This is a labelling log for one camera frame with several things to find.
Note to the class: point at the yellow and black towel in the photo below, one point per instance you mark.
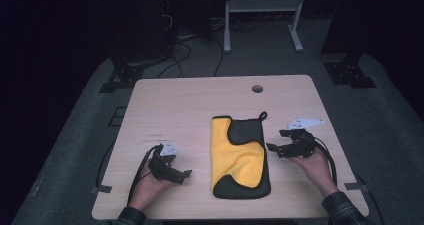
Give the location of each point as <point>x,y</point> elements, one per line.
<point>233,158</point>

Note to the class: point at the grey tape strip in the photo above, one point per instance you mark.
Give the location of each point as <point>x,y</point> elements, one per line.
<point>101,189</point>
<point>356,186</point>

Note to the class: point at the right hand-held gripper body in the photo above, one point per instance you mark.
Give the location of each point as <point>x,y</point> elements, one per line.
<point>301,148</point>

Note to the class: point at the person's left hand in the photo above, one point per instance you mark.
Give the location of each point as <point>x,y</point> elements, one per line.
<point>146,191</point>

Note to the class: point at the dark equipment cabinet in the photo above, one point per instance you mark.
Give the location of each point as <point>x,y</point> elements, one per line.
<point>140,25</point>

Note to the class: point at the white metal stand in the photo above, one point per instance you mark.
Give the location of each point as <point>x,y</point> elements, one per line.
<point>263,4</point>

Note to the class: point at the black stand base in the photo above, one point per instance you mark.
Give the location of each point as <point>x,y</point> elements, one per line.
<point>121,78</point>
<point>350,74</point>

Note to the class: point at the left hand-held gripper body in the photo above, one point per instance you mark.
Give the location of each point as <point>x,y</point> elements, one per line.
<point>163,168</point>

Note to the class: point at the person's right hand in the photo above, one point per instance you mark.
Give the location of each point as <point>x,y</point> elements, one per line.
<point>318,171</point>

